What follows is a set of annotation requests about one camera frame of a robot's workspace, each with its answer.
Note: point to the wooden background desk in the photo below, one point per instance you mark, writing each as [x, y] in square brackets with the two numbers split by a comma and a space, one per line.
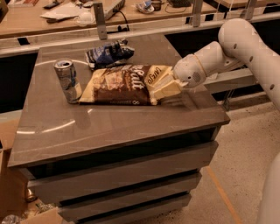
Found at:
[22, 21]

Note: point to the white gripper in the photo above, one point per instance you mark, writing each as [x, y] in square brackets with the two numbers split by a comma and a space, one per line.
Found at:
[188, 71]

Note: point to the metal rail post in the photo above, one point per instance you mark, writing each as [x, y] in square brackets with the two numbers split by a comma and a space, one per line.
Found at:
[100, 21]

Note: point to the silver blue redbull can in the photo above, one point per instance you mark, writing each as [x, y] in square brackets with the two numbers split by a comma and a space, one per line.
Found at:
[66, 73]

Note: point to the cardboard box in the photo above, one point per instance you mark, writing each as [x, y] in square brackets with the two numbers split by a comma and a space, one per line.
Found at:
[13, 186]

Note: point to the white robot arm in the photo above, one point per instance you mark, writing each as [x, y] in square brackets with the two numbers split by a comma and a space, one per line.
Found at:
[246, 167]

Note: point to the white papers on desk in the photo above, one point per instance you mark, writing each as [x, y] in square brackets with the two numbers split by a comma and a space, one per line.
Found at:
[67, 10]

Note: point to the brown sea salt chip bag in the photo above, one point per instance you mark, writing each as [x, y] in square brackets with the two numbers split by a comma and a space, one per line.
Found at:
[124, 85]

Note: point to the grey drawer cabinet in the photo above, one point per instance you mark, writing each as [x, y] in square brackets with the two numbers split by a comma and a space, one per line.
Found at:
[111, 164]

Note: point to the blue chip bag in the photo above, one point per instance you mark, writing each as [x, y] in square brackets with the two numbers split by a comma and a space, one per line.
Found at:
[109, 55]

